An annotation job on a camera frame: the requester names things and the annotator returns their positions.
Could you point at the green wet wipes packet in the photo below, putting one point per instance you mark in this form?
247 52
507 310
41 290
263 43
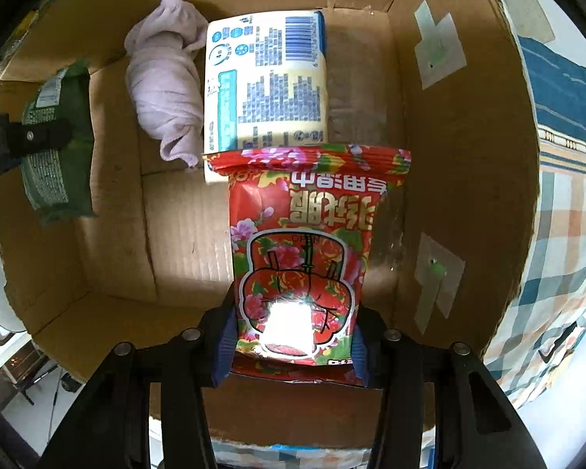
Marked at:
58 146

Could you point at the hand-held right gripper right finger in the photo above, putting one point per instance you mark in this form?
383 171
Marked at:
361 351

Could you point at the pale yellow tissue pack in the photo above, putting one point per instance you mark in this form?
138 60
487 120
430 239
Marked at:
268 83

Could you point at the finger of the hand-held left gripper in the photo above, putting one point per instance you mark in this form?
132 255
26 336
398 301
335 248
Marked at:
14 139

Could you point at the plaid bed sheet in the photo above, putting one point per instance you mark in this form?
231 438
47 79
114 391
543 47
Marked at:
561 234

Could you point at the cardboard box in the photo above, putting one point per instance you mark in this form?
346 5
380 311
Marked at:
127 215

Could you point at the pink rolled towel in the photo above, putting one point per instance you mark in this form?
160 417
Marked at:
163 93

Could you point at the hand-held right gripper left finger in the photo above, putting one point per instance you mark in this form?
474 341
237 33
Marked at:
223 347

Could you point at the red floral wet wipes packet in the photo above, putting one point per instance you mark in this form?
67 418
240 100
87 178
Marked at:
293 234

